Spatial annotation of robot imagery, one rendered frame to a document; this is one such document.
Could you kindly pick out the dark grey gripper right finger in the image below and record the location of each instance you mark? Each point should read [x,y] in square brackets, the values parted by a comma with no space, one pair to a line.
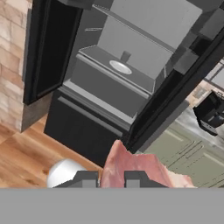
[136,178]

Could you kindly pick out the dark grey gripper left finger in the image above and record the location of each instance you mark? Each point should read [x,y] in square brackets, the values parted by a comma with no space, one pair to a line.
[86,178]

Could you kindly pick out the pink raw steak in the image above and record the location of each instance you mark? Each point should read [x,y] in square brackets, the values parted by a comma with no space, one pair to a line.
[116,166]

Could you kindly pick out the black fridge door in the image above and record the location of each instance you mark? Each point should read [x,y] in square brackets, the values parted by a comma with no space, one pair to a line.
[49,49]
[172,96]

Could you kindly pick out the white round object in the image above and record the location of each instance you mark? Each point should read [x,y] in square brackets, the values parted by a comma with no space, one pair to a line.
[62,173]

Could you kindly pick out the black freezer drawer front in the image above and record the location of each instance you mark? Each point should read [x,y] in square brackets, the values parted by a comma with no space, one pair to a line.
[78,134]

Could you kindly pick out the green base cupboard run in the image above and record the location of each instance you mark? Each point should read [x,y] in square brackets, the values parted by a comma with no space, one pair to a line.
[192,154]

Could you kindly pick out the black countertop appliance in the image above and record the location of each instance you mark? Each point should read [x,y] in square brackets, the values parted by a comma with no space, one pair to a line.
[210,112]

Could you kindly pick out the white round plate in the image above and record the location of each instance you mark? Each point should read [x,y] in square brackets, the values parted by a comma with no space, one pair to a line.
[120,66]

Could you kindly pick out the small grey block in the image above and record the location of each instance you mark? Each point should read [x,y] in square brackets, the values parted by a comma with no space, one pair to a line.
[126,56]

